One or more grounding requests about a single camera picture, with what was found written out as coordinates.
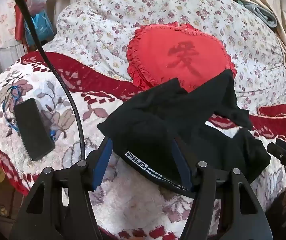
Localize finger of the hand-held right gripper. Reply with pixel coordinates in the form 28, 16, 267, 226
267, 139, 286, 161

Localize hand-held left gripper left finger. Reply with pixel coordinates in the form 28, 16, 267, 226
9, 137, 114, 240

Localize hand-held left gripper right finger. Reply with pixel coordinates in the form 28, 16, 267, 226
172, 139, 276, 240

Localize black pants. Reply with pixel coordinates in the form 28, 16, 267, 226
97, 69, 271, 199

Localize red and white plush blanket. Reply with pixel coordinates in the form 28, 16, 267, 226
0, 51, 286, 240

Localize black smartphone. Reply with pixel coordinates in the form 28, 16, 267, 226
13, 97, 56, 162

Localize red heart-shaped frilled pillow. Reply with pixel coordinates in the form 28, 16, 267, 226
126, 22, 238, 93

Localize beige cloth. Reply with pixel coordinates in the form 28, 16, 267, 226
218, 0, 286, 77

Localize white small-flower quilt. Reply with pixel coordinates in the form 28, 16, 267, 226
43, 0, 286, 120

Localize grey cloth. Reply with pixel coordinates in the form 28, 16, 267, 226
238, 0, 279, 28

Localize blue plastic bag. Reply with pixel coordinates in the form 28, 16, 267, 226
24, 9, 55, 43

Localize red hanging cloth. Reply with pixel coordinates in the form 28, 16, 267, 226
14, 0, 34, 41

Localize pink floral cloth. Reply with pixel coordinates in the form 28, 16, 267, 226
0, 0, 26, 53

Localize clear plastic bag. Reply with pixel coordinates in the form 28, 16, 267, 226
27, 0, 54, 16

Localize black cable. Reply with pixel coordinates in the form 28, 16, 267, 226
0, 0, 86, 163

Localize blue cord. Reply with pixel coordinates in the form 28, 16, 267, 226
2, 85, 57, 141

